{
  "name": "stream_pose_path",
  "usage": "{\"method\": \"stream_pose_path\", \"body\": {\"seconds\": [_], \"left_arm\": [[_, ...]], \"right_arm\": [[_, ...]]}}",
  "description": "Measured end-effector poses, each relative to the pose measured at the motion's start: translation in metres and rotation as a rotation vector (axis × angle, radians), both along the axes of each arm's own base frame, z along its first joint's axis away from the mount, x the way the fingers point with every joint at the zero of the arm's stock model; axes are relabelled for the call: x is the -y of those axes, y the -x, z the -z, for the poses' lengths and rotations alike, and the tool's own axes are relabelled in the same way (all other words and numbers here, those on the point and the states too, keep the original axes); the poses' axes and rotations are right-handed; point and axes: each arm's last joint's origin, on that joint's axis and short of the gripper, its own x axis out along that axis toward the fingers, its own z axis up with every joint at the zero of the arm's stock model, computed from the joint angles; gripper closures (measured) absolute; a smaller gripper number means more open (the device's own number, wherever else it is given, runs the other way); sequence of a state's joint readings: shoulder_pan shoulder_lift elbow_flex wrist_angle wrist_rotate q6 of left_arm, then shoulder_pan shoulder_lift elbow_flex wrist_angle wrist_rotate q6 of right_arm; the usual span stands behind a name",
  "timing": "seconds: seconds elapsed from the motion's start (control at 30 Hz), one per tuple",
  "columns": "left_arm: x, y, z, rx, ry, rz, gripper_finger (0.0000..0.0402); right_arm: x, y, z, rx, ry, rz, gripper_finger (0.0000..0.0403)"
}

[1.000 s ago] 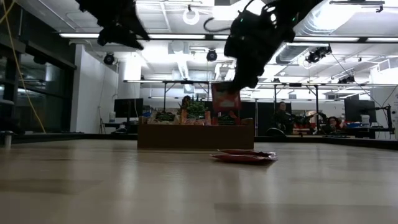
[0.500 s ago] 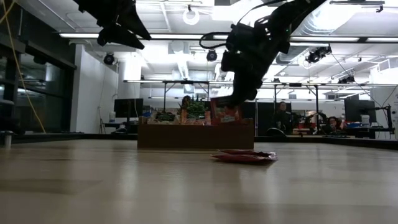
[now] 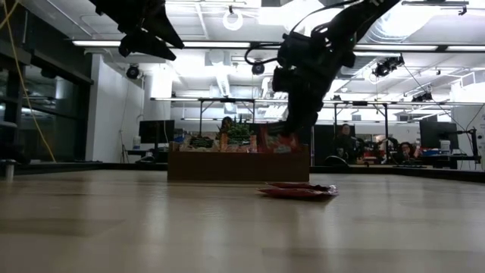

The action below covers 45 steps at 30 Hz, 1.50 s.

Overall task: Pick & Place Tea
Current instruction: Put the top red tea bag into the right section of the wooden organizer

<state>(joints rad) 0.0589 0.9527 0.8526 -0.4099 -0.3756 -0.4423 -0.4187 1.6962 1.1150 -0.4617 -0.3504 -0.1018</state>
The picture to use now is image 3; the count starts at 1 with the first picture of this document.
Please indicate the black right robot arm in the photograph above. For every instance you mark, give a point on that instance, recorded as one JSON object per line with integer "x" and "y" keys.
{"x": 356, "y": 19}

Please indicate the black ceiling spotlight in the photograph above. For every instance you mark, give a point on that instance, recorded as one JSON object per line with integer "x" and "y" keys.
{"x": 132, "y": 71}
{"x": 258, "y": 68}
{"x": 386, "y": 66}
{"x": 422, "y": 98}

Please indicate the grey metal post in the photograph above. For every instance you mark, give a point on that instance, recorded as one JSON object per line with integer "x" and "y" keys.
{"x": 9, "y": 168}

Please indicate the wooden three-compartment box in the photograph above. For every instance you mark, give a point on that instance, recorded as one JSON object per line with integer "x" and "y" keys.
{"x": 238, "y": 167}

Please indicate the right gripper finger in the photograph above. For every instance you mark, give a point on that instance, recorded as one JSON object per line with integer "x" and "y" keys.
{"x": 293, "y": 113}
{"x": 312, "y": 110}

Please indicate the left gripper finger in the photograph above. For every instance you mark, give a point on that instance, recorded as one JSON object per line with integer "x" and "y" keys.
{"x": 166, "y": 30}
{"x": 146, "y": 45}

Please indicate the black office desk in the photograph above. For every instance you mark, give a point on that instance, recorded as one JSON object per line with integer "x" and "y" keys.
{"x": 451, "y": 158}

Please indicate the white bottle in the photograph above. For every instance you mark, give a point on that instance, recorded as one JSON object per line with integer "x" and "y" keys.
{"x": 136, "y": 143}

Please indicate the black computer monitor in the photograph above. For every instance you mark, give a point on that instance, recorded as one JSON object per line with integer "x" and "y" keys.
{"x": 435, "y": 134}
{"x": 155, "y": 132}

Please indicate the person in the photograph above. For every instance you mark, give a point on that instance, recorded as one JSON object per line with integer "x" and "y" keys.
{"x": 345, "y": 146}
{"x": 406, "y": 151}
{"x": 226, "y": 123}

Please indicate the white container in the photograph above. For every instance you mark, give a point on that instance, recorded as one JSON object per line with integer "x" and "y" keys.
{"x": 445, "y": 147}

